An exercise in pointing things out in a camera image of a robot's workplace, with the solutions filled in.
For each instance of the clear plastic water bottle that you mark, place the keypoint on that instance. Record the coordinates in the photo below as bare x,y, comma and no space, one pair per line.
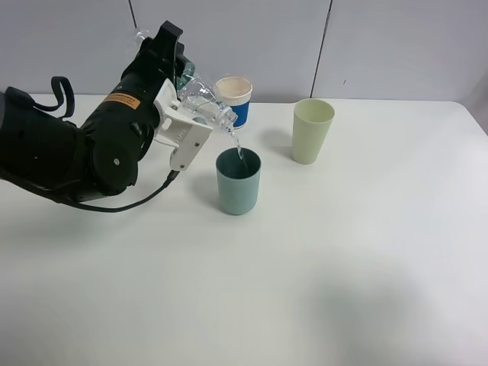
202,102

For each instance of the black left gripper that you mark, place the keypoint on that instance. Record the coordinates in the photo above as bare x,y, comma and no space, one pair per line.
121,128

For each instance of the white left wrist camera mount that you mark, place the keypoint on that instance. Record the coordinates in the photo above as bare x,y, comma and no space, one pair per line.
177,130

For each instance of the blue sleeved paper cup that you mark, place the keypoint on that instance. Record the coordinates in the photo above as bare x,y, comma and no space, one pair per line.
236,92

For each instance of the pale green plastic cup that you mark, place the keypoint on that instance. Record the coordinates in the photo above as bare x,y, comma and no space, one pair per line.
312,120

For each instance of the teal plastic cup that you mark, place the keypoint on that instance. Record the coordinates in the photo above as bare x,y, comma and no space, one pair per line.
238,180

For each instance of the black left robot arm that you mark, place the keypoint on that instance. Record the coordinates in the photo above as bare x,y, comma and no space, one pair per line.
46,154

